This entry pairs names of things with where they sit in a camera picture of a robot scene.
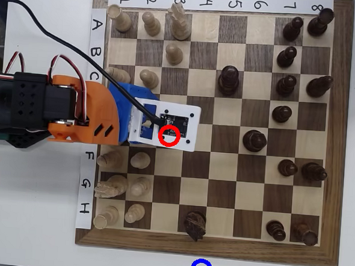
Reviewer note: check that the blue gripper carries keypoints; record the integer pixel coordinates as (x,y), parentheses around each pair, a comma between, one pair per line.
(123,94)

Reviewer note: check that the black and orange robot arm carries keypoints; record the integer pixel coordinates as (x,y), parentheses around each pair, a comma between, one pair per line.
(28,99)

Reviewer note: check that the light wooden bishop chess piece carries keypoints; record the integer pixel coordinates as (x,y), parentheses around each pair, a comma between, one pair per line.
(111,159)
(120,74)

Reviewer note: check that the light wooden pawn chess piece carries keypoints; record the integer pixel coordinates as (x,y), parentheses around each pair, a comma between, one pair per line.
(149,79)
(174,54)
(140,160)
(151,24)
(135,213)
(140,187)

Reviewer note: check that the light wooden knight chess piece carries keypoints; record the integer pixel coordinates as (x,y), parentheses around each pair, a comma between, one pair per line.
(180,24)
(112,187)

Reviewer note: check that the light wooden rook chess piece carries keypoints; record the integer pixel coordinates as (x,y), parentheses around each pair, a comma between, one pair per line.
(106,217)
(119,19)

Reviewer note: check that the dark wooden queen chess piece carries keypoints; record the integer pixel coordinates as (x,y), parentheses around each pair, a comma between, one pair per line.
(229,81)

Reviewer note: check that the dark wooden knight chess piece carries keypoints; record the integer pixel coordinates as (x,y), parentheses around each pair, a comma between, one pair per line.
(194,226)

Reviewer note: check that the dark wooden pawn chess piece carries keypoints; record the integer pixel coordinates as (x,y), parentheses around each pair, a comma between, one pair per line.
(293,29)
(286,86)
(282,114)
(276,230)
(286,57)
(287,167)

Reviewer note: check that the dark wooden bishop chess piece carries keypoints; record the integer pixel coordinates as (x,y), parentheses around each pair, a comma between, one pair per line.
(319,86)
(313,171)

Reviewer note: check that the dark wooden rook chess piece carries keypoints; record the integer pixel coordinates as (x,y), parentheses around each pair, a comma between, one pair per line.
(305,235)
(320,22)

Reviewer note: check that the white paper letter strip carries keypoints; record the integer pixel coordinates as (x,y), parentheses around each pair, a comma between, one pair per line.
(88,169)

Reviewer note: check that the black pawn E6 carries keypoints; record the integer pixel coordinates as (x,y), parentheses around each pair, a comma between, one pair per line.
(254,140)

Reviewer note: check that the white paper number strip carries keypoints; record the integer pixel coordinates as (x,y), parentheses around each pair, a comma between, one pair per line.
(218,3)

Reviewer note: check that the wooden chessboard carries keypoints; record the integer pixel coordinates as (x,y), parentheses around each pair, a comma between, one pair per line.
(188,248)

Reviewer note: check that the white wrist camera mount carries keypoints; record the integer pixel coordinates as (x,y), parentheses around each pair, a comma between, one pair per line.
(192,131)

